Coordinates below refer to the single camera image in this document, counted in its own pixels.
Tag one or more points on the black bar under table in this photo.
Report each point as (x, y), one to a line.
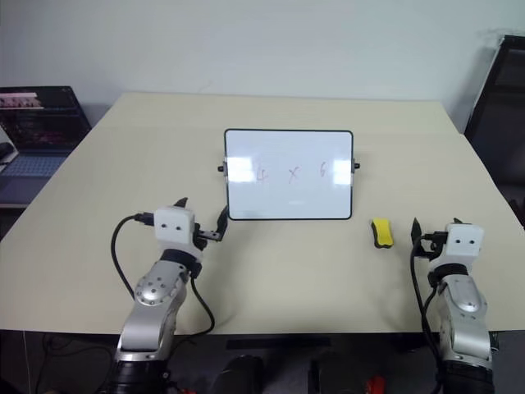
(279, 343)

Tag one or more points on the small black-framed whiteboard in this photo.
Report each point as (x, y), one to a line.
(287, 152)

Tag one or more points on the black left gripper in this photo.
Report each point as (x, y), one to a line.
(210, 235)

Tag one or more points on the small red object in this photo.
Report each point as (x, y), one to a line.
(375, 386)

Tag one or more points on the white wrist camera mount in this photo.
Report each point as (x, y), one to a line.
(465, 242)
(174, 234)

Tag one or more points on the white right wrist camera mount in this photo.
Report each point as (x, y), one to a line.
(465, 242)

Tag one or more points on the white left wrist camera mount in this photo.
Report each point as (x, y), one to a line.
(174, 234)

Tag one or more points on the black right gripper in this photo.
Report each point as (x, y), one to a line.
(435, 246)

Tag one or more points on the open laptop computer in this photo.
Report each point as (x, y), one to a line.
(41, 119)

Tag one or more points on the yellow and black eraser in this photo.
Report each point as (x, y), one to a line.
(383, 234)

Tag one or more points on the black chair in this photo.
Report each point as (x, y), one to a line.
(500, 106)

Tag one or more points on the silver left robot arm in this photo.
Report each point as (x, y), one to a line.
(156, 291)

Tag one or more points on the dark rounded shape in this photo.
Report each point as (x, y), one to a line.
(242, 375)

